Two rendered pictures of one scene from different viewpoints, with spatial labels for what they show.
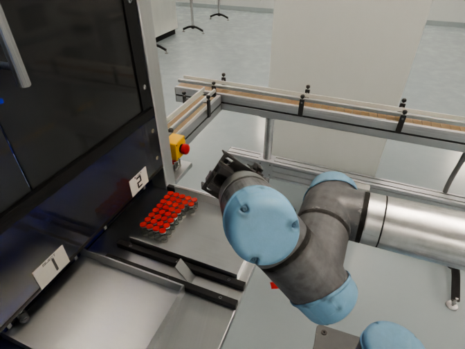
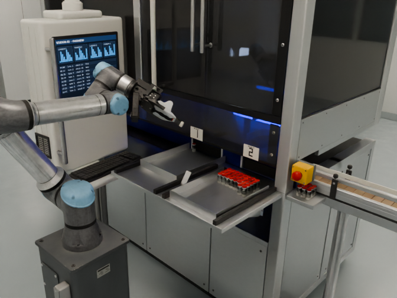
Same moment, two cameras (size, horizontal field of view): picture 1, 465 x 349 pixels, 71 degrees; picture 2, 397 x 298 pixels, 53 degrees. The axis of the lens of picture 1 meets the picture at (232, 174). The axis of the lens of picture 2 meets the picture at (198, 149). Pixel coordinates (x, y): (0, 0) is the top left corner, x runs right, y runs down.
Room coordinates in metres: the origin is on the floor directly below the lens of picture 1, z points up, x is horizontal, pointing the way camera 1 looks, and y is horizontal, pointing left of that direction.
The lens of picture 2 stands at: (1.17, -1.35, 1.69)
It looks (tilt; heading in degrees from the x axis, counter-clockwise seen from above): 22 degrees down; 112
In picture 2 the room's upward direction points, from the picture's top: 1 degrees clockwise
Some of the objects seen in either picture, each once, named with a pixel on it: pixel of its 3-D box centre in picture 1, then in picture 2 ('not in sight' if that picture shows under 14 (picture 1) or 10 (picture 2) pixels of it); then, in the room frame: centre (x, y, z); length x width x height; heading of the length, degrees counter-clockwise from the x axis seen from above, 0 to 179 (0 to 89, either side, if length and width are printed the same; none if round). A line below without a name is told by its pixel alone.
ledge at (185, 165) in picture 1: (169, 169); (307, 197); (1.05, 0.25, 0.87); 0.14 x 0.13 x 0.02; 68
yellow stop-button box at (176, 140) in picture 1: (173, 146); (302, 172); (1.02, 0.22, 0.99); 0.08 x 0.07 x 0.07; 68
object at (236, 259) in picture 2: not in sight; (193, 177); (0.19, 1.06, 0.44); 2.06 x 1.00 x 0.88; 158
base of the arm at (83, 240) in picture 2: not in sight; (81, 229); (0.29, -0.31, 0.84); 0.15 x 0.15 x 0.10
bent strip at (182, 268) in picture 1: (202, 277); (177, 182); (0.52, 0.08, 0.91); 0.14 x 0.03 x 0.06; 69
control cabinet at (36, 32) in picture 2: not in sight; (79, 88); (-0.17, 0.34, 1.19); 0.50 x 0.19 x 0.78; 76
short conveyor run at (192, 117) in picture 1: (179, 123); (382, 200); (1.34, 0.25, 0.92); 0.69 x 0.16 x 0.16; 158
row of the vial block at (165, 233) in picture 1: (176, 218); (233, 183); (0.74, 0.18, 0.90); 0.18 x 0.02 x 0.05; 158
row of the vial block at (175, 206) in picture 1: (170, 216); (236, 181); (0.75, 0.20, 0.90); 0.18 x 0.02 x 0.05; 158
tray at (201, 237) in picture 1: (201, 227); (220, 191); (0.71, 0.10, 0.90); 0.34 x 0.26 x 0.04; 68
